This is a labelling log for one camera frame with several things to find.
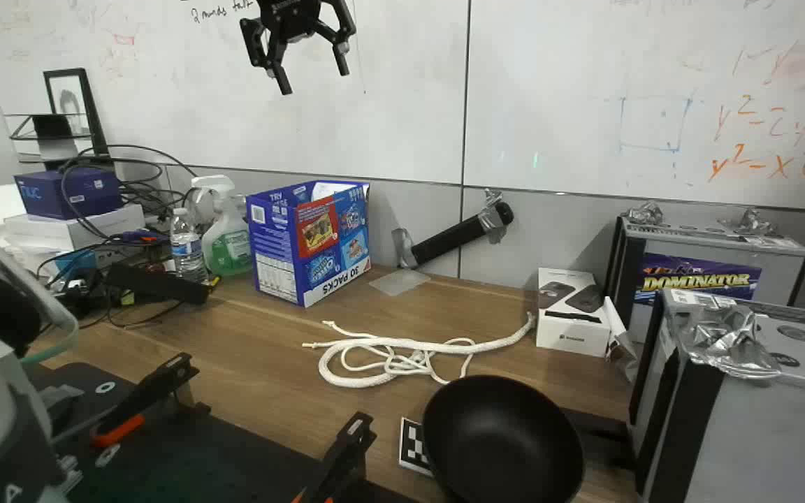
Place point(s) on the green spray bottle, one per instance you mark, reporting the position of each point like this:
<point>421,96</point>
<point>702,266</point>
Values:
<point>231,252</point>

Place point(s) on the black cylindrical bar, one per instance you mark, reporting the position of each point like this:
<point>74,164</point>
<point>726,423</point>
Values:
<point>455,240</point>

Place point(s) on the grey case with Dominator label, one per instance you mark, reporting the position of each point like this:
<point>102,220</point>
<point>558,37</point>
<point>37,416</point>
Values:
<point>699,276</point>

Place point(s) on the small dark blue box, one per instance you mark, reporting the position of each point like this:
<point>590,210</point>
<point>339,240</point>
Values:
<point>67,192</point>

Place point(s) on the white flat box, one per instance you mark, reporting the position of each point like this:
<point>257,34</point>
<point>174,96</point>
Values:
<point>76,230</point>

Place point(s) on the small crumpled aluminium foil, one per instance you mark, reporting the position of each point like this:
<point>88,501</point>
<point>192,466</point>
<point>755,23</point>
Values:
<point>643,216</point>
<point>749,226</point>

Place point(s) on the white product box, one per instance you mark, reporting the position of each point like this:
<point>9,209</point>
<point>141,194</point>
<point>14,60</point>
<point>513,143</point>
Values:
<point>573,322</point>

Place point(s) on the black power strip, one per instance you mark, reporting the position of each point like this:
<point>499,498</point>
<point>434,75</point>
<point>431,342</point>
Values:
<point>161,283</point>

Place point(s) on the large crumpled aluminium foil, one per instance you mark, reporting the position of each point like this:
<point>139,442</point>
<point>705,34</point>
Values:
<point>726,338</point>

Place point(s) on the whiteboard with orange formulas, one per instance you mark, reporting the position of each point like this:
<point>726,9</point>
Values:
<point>561,93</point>

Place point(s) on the grey metal bracket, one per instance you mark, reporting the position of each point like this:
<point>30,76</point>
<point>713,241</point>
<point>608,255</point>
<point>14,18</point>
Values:
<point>404,251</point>

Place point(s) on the clear plastic water bottle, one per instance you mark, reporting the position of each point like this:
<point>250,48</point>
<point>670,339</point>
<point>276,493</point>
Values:
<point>186,248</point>

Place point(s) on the large grey metal case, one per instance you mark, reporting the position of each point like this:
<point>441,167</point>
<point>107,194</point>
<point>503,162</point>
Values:
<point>755,437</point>

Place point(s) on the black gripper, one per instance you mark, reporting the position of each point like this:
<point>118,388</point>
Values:
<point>291,18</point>

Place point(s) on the black frying pan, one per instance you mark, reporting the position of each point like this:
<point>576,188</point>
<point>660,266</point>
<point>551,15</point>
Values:
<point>501,442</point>

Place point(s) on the black picture frame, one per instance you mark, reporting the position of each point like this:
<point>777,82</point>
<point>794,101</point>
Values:
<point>58,89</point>

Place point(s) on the clear plastic sheet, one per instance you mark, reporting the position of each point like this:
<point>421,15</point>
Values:
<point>397,283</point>

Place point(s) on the black white fiducial tag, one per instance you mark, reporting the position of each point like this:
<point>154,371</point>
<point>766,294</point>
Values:
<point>414,448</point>

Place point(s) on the blue cardboard snack box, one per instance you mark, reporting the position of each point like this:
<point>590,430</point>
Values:
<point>308,241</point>

